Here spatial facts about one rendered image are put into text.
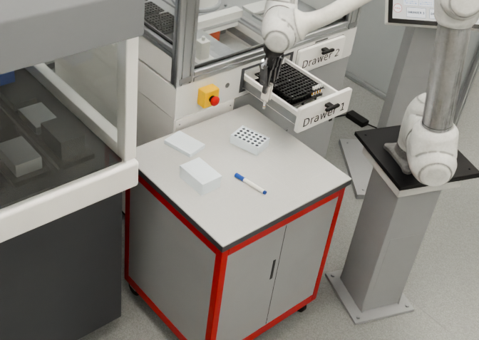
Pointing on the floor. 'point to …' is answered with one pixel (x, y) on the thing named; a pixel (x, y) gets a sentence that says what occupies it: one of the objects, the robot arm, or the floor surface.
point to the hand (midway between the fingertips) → (266, 91)
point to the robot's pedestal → (384, 247)
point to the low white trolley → (230, 230)
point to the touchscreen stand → (394, 98)
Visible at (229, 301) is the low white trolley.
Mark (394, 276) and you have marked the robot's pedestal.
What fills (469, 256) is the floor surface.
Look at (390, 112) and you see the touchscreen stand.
